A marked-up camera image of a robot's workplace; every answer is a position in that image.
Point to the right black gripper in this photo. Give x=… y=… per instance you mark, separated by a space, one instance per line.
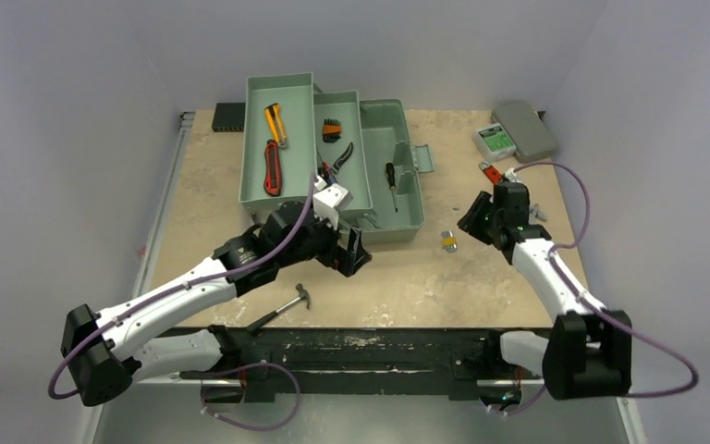
x=477 y=214

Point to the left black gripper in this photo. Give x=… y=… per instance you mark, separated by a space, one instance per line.
x=346 y=261

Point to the yellow clip hex key set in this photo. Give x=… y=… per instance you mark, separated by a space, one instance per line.
x=448 y=241

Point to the black pruning shears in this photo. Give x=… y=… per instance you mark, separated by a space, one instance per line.
x=342 y=159

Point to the black yellow stubby screwdriver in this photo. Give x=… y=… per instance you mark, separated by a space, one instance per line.
x=391 y=181

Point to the red black utility knife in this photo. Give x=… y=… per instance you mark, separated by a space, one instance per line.
x=272 y=183

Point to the orange hex key set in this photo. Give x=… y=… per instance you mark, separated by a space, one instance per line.
x=331 y=130

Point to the translucent green tool box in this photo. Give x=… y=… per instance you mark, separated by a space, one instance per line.
x=379 y=131

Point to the yellow handled pliers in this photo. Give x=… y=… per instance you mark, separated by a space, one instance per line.
x=276 y=125

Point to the blue red screwdriver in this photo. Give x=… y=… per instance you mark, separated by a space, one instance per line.
x=326 y=173

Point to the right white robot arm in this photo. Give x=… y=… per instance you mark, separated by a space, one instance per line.
x=582 y=356

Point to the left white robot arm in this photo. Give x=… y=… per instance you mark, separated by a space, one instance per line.
x=104 y=352

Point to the red adjustable wrench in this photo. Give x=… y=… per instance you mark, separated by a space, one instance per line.
x=536 y=215

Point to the green white screw box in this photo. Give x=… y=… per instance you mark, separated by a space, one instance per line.
x=493 y=143

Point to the grey plastic case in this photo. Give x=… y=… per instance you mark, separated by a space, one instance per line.
x=533 y=140

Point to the black handled hammer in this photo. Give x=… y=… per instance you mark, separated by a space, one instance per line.
x=303 y=296

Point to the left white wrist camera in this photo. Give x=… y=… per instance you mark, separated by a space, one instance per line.
x=329 y=200

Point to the black network switch box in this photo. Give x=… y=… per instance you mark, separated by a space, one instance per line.
x=229 y=117

